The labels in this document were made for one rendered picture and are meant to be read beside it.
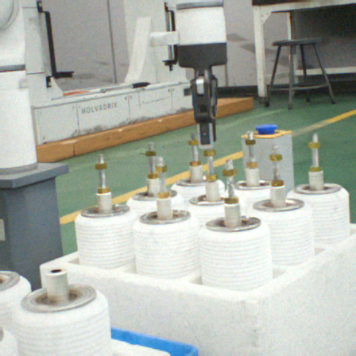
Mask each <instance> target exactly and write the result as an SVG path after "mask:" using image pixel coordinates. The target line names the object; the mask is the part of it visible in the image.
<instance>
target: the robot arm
mask: <svg viewBox="0 0 356 356"><path fill-rule="evenodd" d="M175 2H176V10H178V11H176V31H172V32H152V33H150V36H149V42H150V46H153V47H155V46H163V45H167V46H169V45H177V50H178V63H179V66H180V68H193V69H194V79H193V80H190V88H191V90H192V106H193V109H194V114H193V118H194V119H195V121H196V123H198V124H197V130H198V143H199V148H200V149H211V148H212V147H213V142H215V141H217V130H216V118H213V117H216V116H217V110H218V107H217V105H218V101H219V99H218V90H217V89H218V86H219V82H218V78H216V77H215V75H212V73H213V70H211V68H213V67H216V66H223V65H226V63H227V61H228V58H227V45H226V22H225V17H224V13H223V7H222V6H223V0H175ZM25 51H26V46H25V27H24V18H23V10H22V4H21V0H0V176H3V175H9V174H11V173H19V172H27V171H30V170H34V169H35V168H37V157H36V150H35V141H34V134H33V120H32V114H31V106H30V99H29V86H28V78H27V71H26V70H25V69H26V65H25ZM199 111H200V112H199Z"/></svg>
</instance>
